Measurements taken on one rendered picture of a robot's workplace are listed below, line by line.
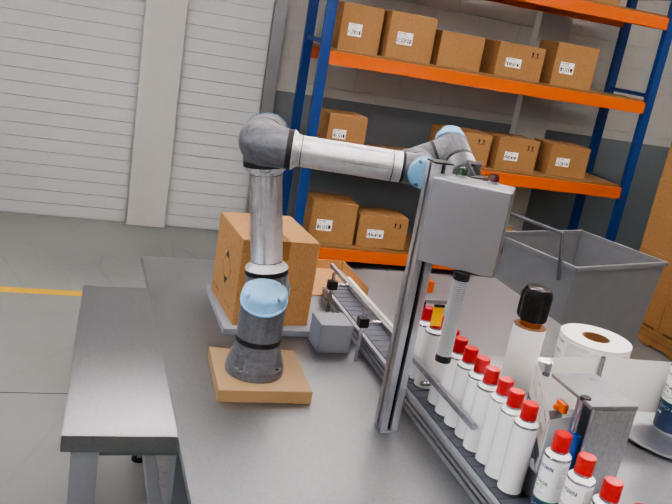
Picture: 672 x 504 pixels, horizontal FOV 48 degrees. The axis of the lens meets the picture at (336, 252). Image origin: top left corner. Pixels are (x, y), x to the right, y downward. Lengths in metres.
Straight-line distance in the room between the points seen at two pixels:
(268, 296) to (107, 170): 4.38
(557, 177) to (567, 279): 2.34
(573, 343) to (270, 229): 0.90
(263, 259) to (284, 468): 0.58
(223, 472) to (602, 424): 0.76
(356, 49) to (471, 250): 4.02
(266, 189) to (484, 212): 0.59
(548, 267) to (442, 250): 2.50
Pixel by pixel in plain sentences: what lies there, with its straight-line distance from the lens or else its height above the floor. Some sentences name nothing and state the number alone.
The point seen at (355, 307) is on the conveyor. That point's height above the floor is 0.88.
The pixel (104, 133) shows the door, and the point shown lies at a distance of 6.09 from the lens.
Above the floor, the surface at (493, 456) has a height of 0.93.
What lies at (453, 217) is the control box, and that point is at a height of 1.40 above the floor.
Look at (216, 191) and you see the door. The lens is 6.22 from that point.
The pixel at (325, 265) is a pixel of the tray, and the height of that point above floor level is 0.85.
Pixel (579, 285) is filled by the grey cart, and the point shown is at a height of 0.69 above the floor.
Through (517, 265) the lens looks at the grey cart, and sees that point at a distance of 4.26.
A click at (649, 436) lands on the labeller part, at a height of 0.89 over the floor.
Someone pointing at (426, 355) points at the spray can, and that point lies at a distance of 1.97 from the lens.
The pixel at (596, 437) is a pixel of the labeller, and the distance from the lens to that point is 1.57.
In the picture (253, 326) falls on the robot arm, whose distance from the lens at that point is 1.88.
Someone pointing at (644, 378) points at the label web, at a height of 1.01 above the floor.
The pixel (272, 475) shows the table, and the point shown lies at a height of 0.83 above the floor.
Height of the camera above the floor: 1.73
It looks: 16 degrees down
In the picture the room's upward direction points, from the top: 10 degrees clockwise
